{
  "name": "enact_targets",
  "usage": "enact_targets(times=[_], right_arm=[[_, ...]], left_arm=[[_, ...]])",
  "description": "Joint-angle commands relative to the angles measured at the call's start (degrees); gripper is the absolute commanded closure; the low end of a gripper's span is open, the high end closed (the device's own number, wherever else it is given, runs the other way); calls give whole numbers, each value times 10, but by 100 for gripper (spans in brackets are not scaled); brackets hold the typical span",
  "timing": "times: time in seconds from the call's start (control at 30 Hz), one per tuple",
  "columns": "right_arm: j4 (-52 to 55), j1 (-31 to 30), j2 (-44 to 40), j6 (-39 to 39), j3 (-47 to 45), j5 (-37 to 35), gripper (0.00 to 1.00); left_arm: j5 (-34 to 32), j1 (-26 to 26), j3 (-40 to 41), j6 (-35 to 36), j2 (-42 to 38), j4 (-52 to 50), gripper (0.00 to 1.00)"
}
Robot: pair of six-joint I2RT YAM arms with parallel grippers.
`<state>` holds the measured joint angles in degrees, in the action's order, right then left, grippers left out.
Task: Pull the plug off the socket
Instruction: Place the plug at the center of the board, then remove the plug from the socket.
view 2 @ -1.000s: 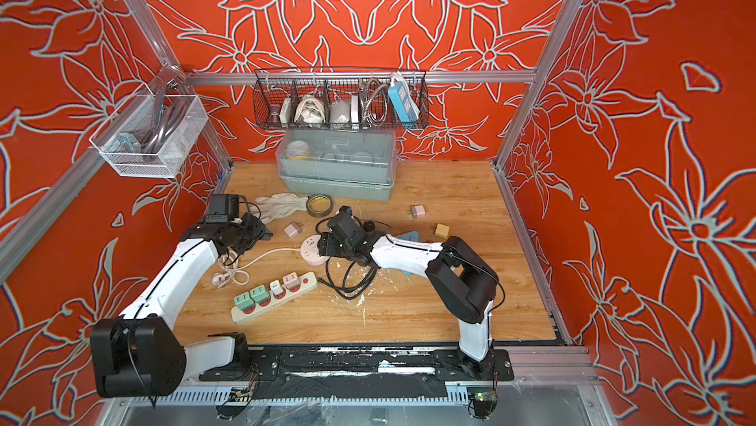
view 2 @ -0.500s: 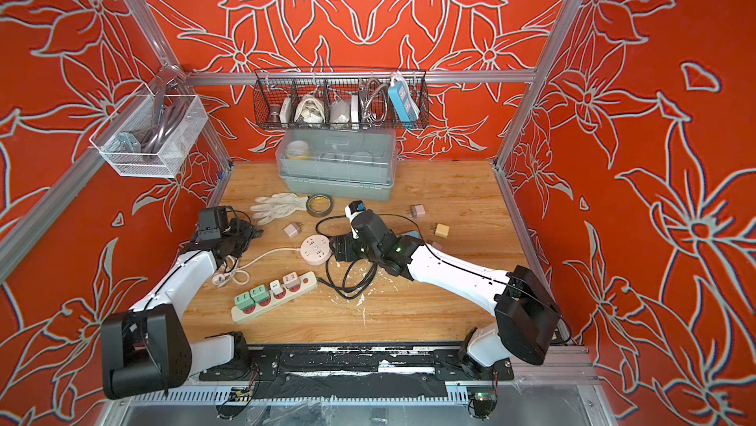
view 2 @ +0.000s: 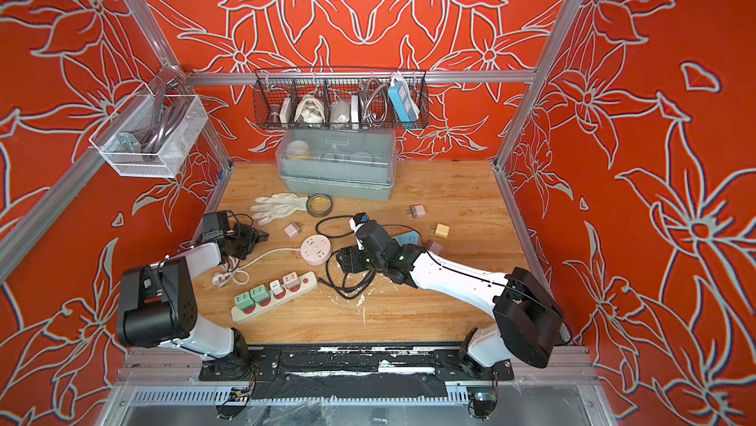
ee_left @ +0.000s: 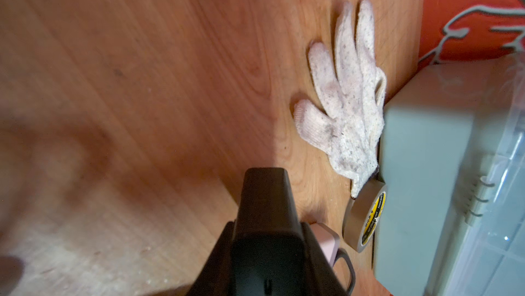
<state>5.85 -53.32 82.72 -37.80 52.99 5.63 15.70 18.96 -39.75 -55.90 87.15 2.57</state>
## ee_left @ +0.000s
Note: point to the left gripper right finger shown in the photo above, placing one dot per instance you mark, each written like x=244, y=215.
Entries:
x=319, y=276

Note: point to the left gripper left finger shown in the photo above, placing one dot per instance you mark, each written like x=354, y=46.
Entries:
x=215, y=276

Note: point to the pink round power socket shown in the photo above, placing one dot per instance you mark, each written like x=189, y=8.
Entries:
x=328, y=240

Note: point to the black plug adapter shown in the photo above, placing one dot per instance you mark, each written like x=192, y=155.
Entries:
x=268, y=244

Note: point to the tape roll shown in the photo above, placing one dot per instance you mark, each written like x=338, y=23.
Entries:
x=363, y=214

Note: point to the grey plastic storage box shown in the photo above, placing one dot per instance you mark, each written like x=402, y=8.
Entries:
x=452, y=155

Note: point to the white work glove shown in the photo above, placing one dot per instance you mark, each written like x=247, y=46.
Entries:
x=352, y=89

